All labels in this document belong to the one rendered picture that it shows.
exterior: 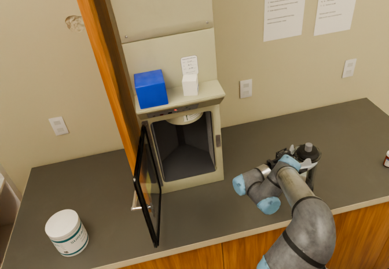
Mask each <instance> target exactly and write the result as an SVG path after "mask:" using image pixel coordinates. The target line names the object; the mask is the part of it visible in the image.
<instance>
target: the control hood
mask: <svg viewBox="0 0 389 269"><path fill-rule="evenodd" d="M166 91H167V97H168V104H166V105H160V106H155V107H151V108H146V109H140V105H139V102H138V98H137V95H136V96H135V108H136V114H137V115H138V117H139V118H140V119H141V120H143V119H149V118H148V116H147V114H150V113H156V112H161V111H164V110H170V109H175V108H181V107H184V106H190V105H196V104H199V105H198V107H197V109H198V108H203V107H206V106H212V105H218V104H220V103H221V102H222V100H223V99H224V98H225V96H226V94H225V92H224V91H223V89H222V87H221V85H220V84H219V82H218V80H211V81H207V82H201V83H199V92H198V95H193V96H184V91H183V87H182V86H181V87H175V88H171V89H166Z"/></svg>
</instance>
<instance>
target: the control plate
mask: <svg viewBox="0 0 389 269"><path fill-rule="evenodd" d="M198 105H199V104H196V105H190V106H184V107H181V108H175V109H176V110H175V109H170V110H164V111H161V112H156V113H150V114H147V116H148V118H152V117H153V116H155V117H158V116H160V115H161V114H164V115H168V113H169V112H172V113H177V111H178V112H183V110H184V111H186V110H189V109H190V110H192V109H197V107H198ZM186 107H188V108H186Z"/></svg>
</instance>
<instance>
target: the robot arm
mask: <svg viewBox="0 0 389 269"><path fill-rule="evenodd" d="M282 150H284V151H283V152H281V153H279V152H280V151H282ZM282 150H279V151H277V152H276V158H275V159H274V160H270V159H268V160H267V163H266V164H262V165H260V166H258V167H256V168H254V169H251V170H249V171H247V172H245V173H243V174H240V175H239V176H237V177H235V178H234V179H233V187H234V189H235V191H236V193H237V194H238V195H240V196H243V195H245V194H246V195H247V196H248V197H249V198H250V199H251V200H252V201H253V202H254V203H255V204H256V205H257V207H258V208H259V209H260V210H261V211H262V212H263V213H264V214H266V215H271V214H273V213H275V212H276V211H277V210H278V209H279V207H280V205H281V202H280V200H279V198H278V197H279V196H280V194H281V193H282V192H283V193H284V195H285V197H286V199H287V201H288V203H289V205H290V206H291V208H292V211H291V215H292V220H291V222H290V224H289V225H288V226H287V228H286V229H285V230H284V231H283V232H282V234H281V235H280V236H279V237H278V238H277V240H276V241H275V243H274V244H273V245H272V246H271V247H270V249H269V250H268V251H267V252H266V254H265V255H263V256H262V259H261V260H260V262H259V263H258V265H257V267H256V269H328V268H326V266H325V265H326V264H327V262H328V261H329V260H330V259H331V257H332V255H333V252H334V250H335V245H336V226H335V221H334V218H333V215H332V212H331V210H330V209H329V207H328V206H327V204H326V203H325V202H324V201H323V200H322V199H321V198H319V197H316V196H315V195H314V193H313V192H312V191H311V189H310V188H309V187H308V185H307V184H306V182H305V181H304V180H303V179H302V177H301V176H300V174H302V173H304V172H306V171H308V170H310V169H311V168H313V167H314V166H316V165H317V162H316V163H311V159H305V161H304V162H302V163H299V162H298V157H297V158H295V157H294V150H295V149H294V146H293V145H291V147H290V150H287V148H284V149H282Z"/></svg>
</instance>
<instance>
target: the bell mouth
mask: <svg viewBox="0 0 389 269"><path fill-rule="evenodd" d="M202 114H203V112H200V113H195V114H191V115H186V116H181V117H175V118H172V119H166V121H167V122H169V123H171V124H176V125H184V124H190V123H193V122H195V121H196V120H198V119H199V118H201V116H202Z"/></svg>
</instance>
